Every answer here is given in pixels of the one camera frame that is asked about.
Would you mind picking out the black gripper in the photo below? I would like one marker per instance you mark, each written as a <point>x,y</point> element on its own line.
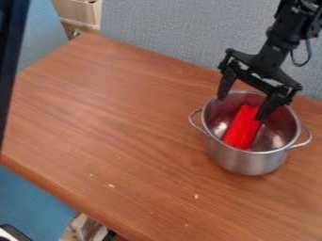
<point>261,72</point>

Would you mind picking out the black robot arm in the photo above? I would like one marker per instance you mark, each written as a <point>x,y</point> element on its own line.
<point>298,23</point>

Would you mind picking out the dark blue arm link foreground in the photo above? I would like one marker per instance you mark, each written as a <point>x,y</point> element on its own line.
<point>14,14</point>

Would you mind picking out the red plastic block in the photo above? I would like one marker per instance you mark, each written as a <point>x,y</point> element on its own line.
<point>243,128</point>

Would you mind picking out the wooden frame under table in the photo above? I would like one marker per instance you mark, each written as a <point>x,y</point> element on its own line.
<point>83,229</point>

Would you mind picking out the stainless steel pot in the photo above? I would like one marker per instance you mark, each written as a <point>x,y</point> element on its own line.
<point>281,133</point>

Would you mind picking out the dark object bottom corner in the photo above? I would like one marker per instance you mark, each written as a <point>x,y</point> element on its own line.
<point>11,234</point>

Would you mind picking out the light wooden furniture piece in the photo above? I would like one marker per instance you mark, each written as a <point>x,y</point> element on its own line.
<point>79,15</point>

